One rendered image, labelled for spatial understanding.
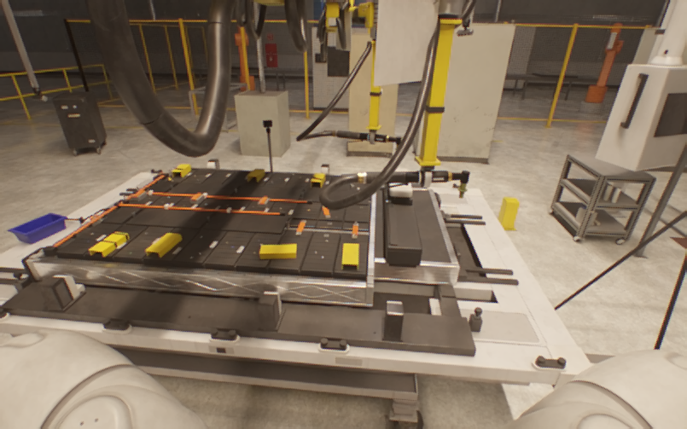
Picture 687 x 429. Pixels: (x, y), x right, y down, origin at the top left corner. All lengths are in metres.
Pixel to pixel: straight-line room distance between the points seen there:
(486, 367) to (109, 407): 1.24
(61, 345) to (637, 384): 0.68
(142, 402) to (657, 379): 0.56
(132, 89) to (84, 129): 6.96
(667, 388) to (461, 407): 1.88
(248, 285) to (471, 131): 5.16
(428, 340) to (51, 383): 1.17
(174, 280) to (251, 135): 4.77
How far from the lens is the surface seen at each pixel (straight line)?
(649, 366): 0.58
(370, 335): 1.40
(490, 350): 1.52
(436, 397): 2.38
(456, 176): 1.42
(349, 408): 2.27
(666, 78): 3.69
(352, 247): 1.59
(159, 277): 1.71
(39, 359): 0.56
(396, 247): 1.49
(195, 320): 1.56
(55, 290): 1.82
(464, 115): 6.09
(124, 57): 0.44
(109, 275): 1.85
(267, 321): 1.41
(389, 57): 1.02
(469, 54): 5.98
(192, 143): 0.50
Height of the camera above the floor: 1.90
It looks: 27 degrees down
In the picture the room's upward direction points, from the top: 1 degrees clockwise
